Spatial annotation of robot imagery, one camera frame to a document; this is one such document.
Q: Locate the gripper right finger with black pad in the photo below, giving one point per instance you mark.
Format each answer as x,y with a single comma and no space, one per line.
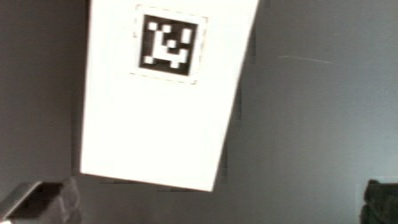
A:
379,212

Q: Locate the white cabinet top block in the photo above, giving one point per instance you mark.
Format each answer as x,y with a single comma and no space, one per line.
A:
166,54

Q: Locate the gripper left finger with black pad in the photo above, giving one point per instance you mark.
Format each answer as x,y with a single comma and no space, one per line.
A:
41,203

